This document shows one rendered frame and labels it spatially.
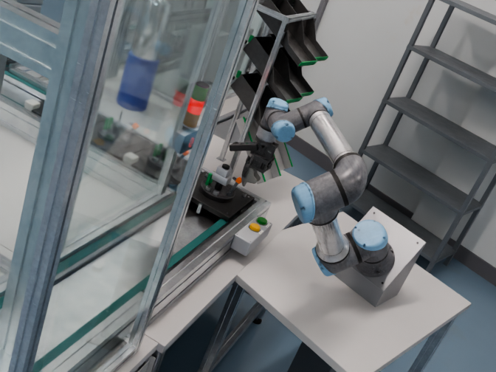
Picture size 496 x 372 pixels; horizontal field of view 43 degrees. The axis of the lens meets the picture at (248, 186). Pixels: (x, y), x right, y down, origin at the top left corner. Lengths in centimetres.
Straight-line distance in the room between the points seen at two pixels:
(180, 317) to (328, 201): 57
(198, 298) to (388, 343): 68
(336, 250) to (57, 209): 127
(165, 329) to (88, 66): 113
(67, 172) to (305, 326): 132
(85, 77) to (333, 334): 146
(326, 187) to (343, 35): 383
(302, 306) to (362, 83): 348
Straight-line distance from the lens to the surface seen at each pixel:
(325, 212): 185
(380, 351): 222
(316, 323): 218
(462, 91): 508
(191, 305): 202
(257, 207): 248
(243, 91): 256
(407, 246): 243
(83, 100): 94
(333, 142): 199
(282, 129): 212
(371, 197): 518
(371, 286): 239
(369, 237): 220
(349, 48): 554
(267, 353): 334
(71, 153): 98
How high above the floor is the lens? 209
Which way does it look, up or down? 26 degrees down
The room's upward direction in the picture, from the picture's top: 21 degrees clockwise
